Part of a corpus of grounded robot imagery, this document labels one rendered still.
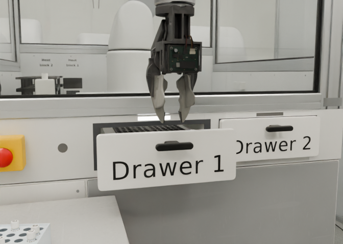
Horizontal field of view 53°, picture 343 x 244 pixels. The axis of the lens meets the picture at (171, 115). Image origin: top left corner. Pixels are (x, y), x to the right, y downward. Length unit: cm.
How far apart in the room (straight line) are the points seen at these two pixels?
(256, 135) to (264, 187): 15
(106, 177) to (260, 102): 46
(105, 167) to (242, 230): 47
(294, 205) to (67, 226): 64
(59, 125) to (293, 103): 60
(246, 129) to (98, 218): 43
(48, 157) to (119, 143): 22
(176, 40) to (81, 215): 40
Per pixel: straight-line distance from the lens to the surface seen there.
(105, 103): 82
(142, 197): 88
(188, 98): 66
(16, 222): 63
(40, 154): 84
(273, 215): 104
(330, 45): 106
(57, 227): 71
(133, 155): 69
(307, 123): 101
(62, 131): 83
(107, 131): 103
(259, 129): 93
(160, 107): 66
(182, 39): 60
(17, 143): 80
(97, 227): 69
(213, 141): 73
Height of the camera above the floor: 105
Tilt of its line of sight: 7 degrees down
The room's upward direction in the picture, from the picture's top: straight up
